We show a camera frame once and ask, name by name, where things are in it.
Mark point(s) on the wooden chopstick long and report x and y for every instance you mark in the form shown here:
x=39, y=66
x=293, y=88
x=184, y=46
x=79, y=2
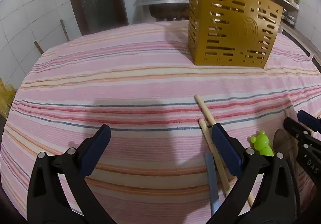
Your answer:
x=217, y=159

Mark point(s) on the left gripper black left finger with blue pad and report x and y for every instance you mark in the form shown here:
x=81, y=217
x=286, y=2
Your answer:
x=46, y=200

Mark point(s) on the steel sink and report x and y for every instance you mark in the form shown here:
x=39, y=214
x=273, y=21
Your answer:
x=162, y=10

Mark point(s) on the green frog-handled utensil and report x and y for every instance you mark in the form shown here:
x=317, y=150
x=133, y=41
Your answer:
x=261, y=144

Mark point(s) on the light blue silicone spatula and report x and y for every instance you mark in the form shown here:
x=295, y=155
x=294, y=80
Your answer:
x=212, y=181

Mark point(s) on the pink striped tablecloth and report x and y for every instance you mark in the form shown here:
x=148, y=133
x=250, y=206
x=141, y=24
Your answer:
x=140, y=80

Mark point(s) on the yellow perforated utensil holder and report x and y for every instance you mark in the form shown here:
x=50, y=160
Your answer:
x=232, y=32

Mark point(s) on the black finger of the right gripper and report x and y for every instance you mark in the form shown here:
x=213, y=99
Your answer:
x=308, y=149

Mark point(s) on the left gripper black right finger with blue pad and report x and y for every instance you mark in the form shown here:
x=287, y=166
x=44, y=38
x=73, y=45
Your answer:
x=275, y=200

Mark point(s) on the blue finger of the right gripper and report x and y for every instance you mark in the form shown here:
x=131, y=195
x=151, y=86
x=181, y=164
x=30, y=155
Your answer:
x=313, y=123

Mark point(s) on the brown wooden spoon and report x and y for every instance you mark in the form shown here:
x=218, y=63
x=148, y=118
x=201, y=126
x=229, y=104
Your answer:
x=284, y=143

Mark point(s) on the wooden stick against wall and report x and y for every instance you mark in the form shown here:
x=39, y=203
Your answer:
x=64, y=30

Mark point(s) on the yellow plastic bag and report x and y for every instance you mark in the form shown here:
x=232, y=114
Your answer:
x=7, y=95

